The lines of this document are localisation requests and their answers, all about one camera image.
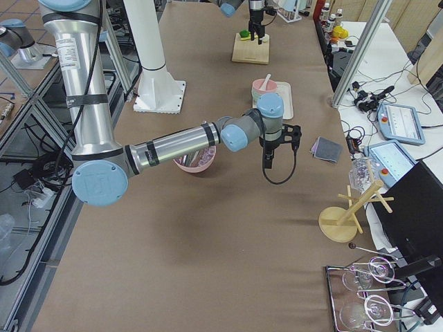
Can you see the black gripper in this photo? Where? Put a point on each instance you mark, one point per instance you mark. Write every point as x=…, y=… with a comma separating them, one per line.
x=269, y=146
x=256, y=16

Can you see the white ceramic spoon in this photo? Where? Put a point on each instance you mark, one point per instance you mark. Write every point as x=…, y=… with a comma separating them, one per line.
x=263, y=87

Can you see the large pink bowl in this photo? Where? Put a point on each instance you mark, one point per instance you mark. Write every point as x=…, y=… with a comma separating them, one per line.
x=198, y=161

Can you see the green lime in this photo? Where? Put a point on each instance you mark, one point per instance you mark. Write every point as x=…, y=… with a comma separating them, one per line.
x=244, y=34

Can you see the bamboo cutting board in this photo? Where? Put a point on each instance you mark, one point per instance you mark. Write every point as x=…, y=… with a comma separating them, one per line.
x=247, y=51

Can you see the grey folded cloth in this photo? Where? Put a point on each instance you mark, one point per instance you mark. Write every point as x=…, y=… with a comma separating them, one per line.
x=327, y=150

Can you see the cream rabbit tray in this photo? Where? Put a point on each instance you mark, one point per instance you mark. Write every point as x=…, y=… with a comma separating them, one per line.
x=283, y=89

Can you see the wooden jewellery tree stand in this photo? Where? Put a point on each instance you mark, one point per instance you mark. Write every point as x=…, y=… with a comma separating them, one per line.
x=341, y=225

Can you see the blue teach pendant tablet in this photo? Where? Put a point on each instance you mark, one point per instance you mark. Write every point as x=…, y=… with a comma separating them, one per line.
x=400, y=122

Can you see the black monitor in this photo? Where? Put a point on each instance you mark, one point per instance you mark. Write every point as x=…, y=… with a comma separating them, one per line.
x=415, y=224

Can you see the upper wine glass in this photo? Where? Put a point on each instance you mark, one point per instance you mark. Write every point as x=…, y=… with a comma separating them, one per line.
x=361, y=276

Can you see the wine glass rack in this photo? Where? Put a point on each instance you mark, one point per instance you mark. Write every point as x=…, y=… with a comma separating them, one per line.
x=397, y=292

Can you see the lower wine glass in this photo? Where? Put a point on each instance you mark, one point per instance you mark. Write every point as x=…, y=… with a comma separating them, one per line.
x=369, y=314

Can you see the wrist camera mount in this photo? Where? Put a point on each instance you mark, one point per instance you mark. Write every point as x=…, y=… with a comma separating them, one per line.
x=291, y=134

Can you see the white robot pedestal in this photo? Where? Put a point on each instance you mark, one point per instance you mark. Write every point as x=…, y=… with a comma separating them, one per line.
x=158, y=91

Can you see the aluminium frame post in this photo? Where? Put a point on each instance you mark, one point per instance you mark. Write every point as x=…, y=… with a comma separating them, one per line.
x=365, y=41

